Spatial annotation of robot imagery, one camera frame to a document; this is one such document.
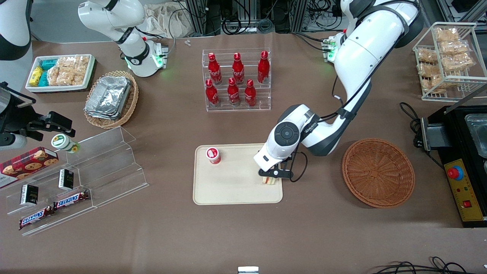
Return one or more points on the cream plastic tray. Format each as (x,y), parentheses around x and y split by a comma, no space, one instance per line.
(236,182)

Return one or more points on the triangular sandwich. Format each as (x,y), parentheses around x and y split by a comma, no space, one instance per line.
(269,181)

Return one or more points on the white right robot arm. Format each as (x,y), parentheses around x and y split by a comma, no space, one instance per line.
(131,45)

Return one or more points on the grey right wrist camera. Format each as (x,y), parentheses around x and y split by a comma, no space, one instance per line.
(11,141)

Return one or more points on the metal pan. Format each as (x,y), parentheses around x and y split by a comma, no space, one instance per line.
(480,137)

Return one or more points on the small black box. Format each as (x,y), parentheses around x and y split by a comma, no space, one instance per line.
(66,179)
(29,195)

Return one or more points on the brown round wicker basket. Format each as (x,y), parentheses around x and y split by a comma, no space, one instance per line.
(376,173)

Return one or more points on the green lidded cup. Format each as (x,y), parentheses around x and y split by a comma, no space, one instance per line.
(62,142)

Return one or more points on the light oval wicker basket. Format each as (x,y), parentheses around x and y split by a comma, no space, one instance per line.
(131,102)

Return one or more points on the teal snack pack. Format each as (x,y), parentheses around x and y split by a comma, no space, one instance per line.
(48,64)
(43,79)

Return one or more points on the red lidded yogurt cup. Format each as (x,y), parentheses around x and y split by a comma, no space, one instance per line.
(213,155)

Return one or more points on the small white edge block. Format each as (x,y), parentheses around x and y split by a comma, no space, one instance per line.
(248,270)

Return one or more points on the clear acrylic bottle rack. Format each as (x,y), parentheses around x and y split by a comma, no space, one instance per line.
(262,97)

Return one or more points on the stack of foil trays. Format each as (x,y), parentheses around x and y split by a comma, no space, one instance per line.
(108,97)

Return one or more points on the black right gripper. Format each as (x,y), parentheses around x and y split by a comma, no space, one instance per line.
(15,115)

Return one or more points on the snickers bar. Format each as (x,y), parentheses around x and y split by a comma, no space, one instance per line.
(71,200)
(35,218)

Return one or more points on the yellow snack pack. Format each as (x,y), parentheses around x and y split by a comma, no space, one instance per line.
(35,76)

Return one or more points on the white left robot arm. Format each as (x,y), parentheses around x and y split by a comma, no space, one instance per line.
(357,49)

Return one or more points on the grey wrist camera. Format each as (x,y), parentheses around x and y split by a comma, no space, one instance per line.
(276,174)
(11,141)

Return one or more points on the rice cracker bag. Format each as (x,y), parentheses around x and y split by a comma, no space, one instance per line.
(53,76)
(81,70)
(447,34)
(429,70)
(428,56)
(440,83)
(66,72)
(457,62)
(454,48)

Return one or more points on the red cola bottle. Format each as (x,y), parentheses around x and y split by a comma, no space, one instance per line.
(263,70)
(238,71)
(212,95)
(215,72)
(250,95)
(233,94)

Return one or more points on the beige cloth bag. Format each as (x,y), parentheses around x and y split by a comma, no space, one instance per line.
(167,21)

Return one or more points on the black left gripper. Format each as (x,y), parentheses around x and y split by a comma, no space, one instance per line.
(288,158)

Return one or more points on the white rectangular snack tray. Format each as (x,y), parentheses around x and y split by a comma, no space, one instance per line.
(89,76)

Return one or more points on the red emergency stop button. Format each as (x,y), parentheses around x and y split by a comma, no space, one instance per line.
(455,173)

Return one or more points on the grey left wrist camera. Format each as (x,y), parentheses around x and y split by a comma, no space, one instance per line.
(276,174)

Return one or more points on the clear acrylic stepped shelf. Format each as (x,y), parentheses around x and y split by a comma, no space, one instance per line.
(110,167)

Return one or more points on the black control box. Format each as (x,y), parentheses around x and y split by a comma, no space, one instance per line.
(456,144)

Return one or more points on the aluminium frame rack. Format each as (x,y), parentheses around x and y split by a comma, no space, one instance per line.
(201,17)

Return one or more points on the red cookie box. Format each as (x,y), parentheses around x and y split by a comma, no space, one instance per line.
(26,164)

